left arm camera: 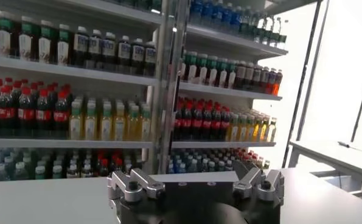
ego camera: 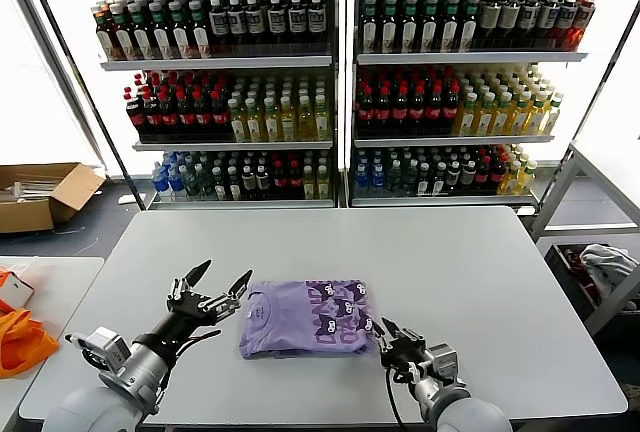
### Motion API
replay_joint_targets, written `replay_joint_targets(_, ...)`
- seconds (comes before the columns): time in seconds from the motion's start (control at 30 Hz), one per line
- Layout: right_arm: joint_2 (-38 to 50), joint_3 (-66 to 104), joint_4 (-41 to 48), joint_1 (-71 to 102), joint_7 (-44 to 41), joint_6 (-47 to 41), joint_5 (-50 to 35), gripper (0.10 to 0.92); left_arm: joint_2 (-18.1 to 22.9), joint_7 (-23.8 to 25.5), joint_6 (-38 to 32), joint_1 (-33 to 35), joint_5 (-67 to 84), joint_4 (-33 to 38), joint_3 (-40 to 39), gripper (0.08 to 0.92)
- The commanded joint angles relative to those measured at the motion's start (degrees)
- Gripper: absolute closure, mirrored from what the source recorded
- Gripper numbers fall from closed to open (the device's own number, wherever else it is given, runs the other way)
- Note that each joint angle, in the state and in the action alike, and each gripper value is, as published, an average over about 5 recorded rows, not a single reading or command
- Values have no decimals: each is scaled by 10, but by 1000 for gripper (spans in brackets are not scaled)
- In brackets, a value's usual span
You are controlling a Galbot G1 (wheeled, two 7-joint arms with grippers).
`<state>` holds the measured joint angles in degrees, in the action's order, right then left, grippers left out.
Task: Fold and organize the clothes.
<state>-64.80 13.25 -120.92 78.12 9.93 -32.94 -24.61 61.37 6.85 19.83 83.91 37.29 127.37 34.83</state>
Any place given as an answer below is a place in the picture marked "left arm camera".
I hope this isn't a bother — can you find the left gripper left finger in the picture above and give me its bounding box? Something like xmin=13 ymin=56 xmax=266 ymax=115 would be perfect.
xmin=106 ymin=167 xmax=166 ymax=211

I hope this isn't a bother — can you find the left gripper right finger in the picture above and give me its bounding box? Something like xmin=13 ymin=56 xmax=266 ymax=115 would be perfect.
xmin=232 ymin=160 xmax=285 ymax=208

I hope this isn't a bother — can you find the cola bottle red cap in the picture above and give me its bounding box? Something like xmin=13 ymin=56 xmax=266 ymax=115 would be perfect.
xmin=17 ymin=87 xmax=35 ymax=137
xmin=113 ymin=157 xmax=124 ymax=173
xmin=173 ymin=105 xmax=184 ymax=141
xmin=52 ymin=90 xmax=71 ymax=138
xmin=182 ymin=105 xmax=193 ymax=141
xmin=211 ymin=106 xmax=221 ymax=141
xmin=201 ymin=105 xmax=212 ymax=141
xmin=192 ymin=105 xmax=203 ymax=141
xmin=0 ymin=86 xmax=16 ymax=137
xmin=35 ymin=89 xmax=52 ymax=138
xmin=220 ymin=108 xmax=231 ymax=141
xmin=99 ymin=158 xmax=110 ymax=177

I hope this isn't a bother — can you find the grey metal shelf board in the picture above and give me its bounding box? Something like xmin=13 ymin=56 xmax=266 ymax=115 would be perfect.
xmin=171 ymin=141 xmax=277 ymax=149
xmin=0 ymin=138 xmax=155 ymax=149
xmin=0 ymin=0 xmax=162 ymax=26
xmin=0 ymin=54 xmax=159 ymax=86
xmin=186 ymin=24 xmax=288 ymax=61
xmin=179 ymin=81 xmax=283 ymax=101

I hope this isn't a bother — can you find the small dark bottle white label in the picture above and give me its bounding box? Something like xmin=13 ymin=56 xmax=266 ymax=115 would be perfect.
xmin=34 ymin=165 xmax=47 ymax=180
xmin=52 ymin=164 xmax=63 ymax=180

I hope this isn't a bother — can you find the grey metal drink shelf rack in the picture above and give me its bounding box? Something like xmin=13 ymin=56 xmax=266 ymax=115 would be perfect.
xmin=165 ymin=0 xmax=288 ymax=173
xmin=0 ymin=0 xmax=181 ymax=180

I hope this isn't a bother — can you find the orange tea bottle white label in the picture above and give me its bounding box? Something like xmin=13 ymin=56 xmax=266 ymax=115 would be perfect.
xmin=273 ymin=69 xmax=284 ymax=96

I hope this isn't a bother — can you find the dark drink bottle white cap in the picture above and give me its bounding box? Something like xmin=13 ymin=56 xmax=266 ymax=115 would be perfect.
xmin=252 ymin=64 xmax=263 ymax=92
xmin=267 ymin=68 xmax=277 ymax=94
xmin=72 ymin=26 xmax=89 ymax=68
xmin=117 ymin=35 xmax=132 ymax=74
xmin=101 ymin=32 xmax=117 ymax=71
xmin=260 ymin=66 xmax=270 ymax=94
xmin=88 ymin=29 xmax=102 ymax=69
xmin=131 ymin=38 xmax=145 ymax=75
xmin=143 ymin=41 xmax=157 ymax=77

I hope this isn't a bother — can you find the dark bottle beige label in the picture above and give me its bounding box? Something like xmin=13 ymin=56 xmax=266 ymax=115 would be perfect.
xmin=244 ymin=62 xmax=255 ymax=91
xmin=235 ymin=60 xmax=247 ymax=90

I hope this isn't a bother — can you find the brown tea bottle green cap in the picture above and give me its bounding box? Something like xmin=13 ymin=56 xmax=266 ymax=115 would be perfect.
xmin=18 ymin=15 xmax=35 ymax=61
xmin=217 ymin=57 xmax=228 ymax=88
xmin=56 ymin=23 xmax=71 ymax=66
xmin=226 ymin=60 xmax=237 ymax=89
xmin=180 ymin=51 xmax=190 ymax=82
xmin=198 ymin=54 xmax=209 ymax=85
xmin=207 ymin=55 xmax=218 ymax=86
xmin=37 ymin=19 xmax=54 ymax=64
xmin=0 ymin=10 xmax=14 ymax=58
xmin=188 ymin=51 xmax=199 ymax=83

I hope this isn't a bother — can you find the green label clear bottle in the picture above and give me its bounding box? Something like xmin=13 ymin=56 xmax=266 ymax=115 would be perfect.
xmin=13 ymin=161 xmax=29 ymax=181
xmin=0 ymin=163 xmax=10 ymax=182
xmin=278 ymin=19 xmax=288 ymax=50
xmin=256 ymin=13 xmax=266 ymax=42
xmin=271 ymin=16 xmax=281 ymax=47
xmin=249 ymin=10 xmax=259 ymax=40
xmin=264 ymin=15 xmax=274 ymax=45
xmin=240 ymin=5 xmax=251 ymax=37

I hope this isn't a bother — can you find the blue label water bottle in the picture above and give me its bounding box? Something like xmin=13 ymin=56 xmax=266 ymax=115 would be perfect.
xmin=231 ymin=5 xmax=242 ymax=33
xmin=212 ymin=0 xmax=224 ymax=29
xmin=222 ymin=2 xmax=234 ymax=31
xmin=201 ymin=0 xmax=214 ymax=27
xmin=190 ymin=0 xmax=203 ymax=25

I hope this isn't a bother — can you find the grey metal frame table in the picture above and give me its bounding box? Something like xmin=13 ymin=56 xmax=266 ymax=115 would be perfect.
xmin=287 ymin=139 xmax=362 ymax=201

